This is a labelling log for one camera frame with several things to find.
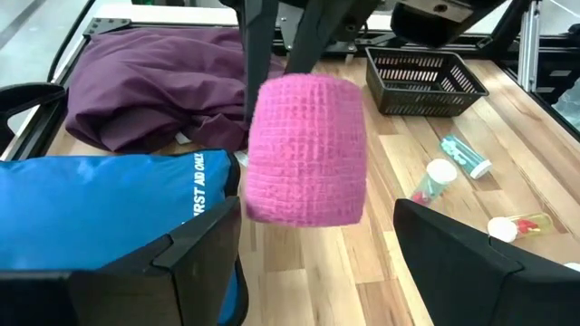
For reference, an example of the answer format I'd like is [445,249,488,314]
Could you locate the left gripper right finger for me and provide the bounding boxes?
[392,197,580,326]

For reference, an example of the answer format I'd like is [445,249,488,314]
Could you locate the blue first aid pouch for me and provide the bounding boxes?
[0,149,249,326]

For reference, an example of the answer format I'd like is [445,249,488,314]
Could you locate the black mesh basket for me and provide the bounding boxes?
[364,45,490,118]

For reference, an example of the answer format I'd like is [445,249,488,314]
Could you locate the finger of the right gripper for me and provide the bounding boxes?
[285,0,382,74]
[238,0,278,121]

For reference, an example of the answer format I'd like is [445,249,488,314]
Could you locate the teal pill bottle white pills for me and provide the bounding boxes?
[439,133,494,180]

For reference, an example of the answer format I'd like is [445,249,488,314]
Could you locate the pink bandage roll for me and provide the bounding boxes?
[244,72,369,227]

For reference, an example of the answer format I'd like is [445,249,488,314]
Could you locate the purple scrubs cloth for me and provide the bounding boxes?
[64,26,286,154]

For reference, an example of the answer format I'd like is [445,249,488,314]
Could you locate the yellow pill bottle red pills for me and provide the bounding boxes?
[487,211,555,245]

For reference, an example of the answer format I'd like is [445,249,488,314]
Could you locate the silver aluminium post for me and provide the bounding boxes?
[516,0,545,94]

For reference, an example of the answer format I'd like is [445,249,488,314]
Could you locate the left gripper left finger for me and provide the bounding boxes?
[0,197,249,326]

